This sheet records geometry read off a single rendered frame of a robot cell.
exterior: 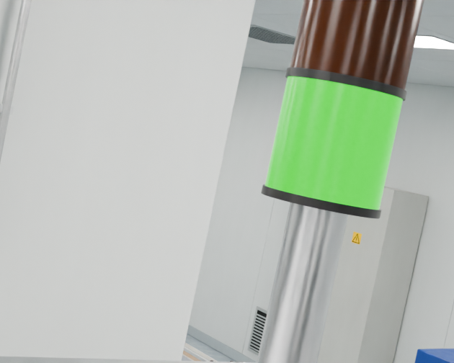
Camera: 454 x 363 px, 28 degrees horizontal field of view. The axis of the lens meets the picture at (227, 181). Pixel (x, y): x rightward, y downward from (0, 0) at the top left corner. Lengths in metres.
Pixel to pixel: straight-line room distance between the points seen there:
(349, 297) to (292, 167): 7.07
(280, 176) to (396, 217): 6.89
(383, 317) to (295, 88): 7.04
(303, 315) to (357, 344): 6.97
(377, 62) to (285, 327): 0.11
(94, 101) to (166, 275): 0.43
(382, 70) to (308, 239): 0.07
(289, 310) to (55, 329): 1.59
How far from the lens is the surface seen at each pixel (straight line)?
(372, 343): 7.40
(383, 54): 0.36
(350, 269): 7.44
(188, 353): 5.31
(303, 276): 0.37
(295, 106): 0.37
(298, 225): 0.37
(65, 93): 1.86
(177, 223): 2.02
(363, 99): 0.36
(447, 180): 7.39
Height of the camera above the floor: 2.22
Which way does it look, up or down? 3 degrees down
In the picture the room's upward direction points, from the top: 12 degrees clockwise
